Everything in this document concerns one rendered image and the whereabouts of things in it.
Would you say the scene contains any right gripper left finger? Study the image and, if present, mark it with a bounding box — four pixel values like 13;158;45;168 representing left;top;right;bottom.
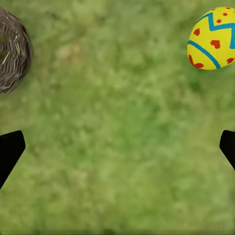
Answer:
0;130;25;189

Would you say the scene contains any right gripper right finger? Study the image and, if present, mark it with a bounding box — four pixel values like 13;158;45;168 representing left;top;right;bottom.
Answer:
219;130;235;169

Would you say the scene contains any easter egg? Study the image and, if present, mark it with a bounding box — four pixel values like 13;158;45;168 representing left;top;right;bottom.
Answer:
187;7;235;70

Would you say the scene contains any wicker basket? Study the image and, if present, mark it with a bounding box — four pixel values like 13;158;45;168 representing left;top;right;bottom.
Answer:
0;4;33;94

